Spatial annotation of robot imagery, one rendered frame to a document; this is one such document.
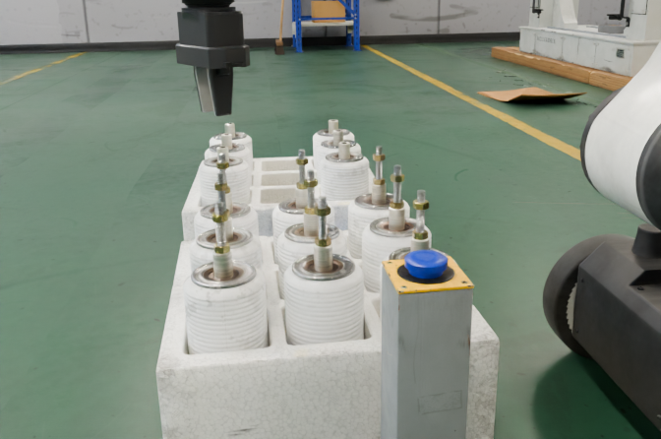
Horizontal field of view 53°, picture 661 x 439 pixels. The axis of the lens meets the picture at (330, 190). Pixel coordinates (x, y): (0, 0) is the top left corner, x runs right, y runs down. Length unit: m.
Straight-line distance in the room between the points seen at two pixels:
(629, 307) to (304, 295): 0.42
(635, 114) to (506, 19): 6.84
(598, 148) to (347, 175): 0.62
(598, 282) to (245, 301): 0.50
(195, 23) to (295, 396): 0.45
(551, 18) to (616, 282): 4.44
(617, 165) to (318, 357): 0.38
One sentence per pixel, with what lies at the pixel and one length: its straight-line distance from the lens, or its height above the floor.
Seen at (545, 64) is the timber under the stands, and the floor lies 0.05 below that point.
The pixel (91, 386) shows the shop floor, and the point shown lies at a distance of 1.11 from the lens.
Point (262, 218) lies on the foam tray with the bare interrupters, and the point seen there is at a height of 0.16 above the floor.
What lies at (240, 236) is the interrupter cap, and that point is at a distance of 0.90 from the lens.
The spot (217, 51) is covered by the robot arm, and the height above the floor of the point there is 0.50.
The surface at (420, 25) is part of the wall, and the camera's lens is 7.28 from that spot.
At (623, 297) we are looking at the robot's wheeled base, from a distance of 0.95.
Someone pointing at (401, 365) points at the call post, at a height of 0.24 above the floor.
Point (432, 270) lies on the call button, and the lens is 0.61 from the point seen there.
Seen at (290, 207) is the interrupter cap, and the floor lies 0.25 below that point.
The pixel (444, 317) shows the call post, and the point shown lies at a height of 0.28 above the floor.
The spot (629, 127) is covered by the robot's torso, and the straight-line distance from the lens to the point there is 0.73.
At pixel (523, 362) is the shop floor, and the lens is 1.12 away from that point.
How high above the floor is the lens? 0.57
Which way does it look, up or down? 17 degrees down
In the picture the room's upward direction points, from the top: 1 degrees counter-clockwise
